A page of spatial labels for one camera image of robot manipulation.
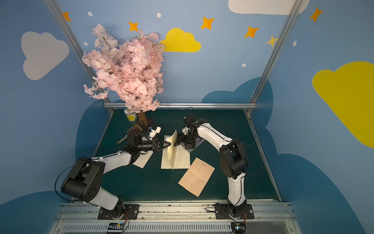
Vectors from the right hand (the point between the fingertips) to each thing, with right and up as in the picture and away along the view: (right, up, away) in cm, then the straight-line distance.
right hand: (181, 145), depth 89 cm
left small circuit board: (-32, -39, -16) cm, 53 cm away
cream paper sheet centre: (-4, -9, +4) cm, 10 cm away
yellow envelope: (-5, -1, -8) cm, 10 cm away
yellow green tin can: (-40, +19, +22) cm, 49 cm away
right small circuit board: (+30, -40, -16) cm, 53 cm away
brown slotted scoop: (-44, 0, +13) cm, 46 cm away
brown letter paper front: (+10, -19, -1) cm, 22 cm away
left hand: (-5, +2, -9) cm, 10 cm away
